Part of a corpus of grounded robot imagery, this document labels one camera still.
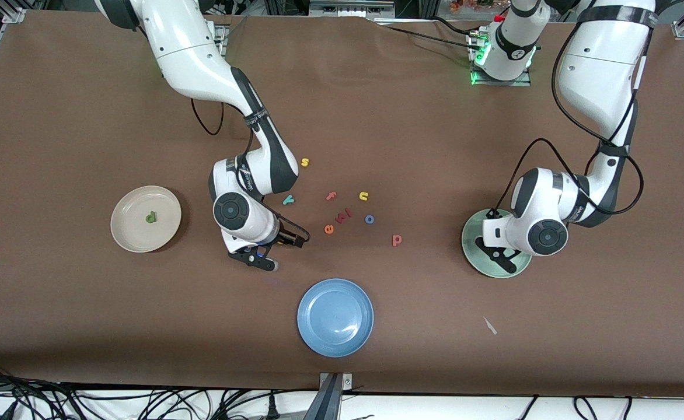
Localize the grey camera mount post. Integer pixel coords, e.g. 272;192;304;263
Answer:
304;372;354;420

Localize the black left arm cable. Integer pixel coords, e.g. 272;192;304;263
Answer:
491;6;646;219

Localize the blue round plate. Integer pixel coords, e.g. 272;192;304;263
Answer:
296;278;375;358

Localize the green round plate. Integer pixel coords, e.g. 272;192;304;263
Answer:
461;208;534;279

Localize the tangle of black cables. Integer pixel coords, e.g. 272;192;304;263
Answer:
0;360;319;420

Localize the orange decoration cluster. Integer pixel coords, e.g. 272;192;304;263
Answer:
450;0;495;13

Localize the beige round plate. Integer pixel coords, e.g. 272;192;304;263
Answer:
110;185;183;253

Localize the table cover sheet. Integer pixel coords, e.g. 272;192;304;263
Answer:
0;10;684;398

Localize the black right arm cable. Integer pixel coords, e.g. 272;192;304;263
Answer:
190;98;226;137

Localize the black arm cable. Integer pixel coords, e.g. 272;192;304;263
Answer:
190;98;226;137
491;6;646;219

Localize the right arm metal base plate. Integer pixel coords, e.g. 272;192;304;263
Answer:
212;23;229;58

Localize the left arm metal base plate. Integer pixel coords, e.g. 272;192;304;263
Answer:
469;29;533;87

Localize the black cable on table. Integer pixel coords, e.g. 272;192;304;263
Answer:
377;23;478;52
431;16;478;39

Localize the grey power strip box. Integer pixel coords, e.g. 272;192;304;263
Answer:
308;0;396;18

